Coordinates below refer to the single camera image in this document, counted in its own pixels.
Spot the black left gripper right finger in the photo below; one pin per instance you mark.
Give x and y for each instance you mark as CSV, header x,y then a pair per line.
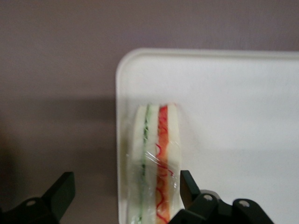
x,y
189,193

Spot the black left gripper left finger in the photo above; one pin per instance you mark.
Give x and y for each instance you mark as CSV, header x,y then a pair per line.
x,y
60,198

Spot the plastic-wrapped triangle sandwich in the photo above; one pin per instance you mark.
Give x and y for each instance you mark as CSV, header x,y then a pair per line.
x,y
149,140

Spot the cream rectangular plastic tray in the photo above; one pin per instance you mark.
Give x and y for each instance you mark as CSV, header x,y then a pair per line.
x,y
233,116

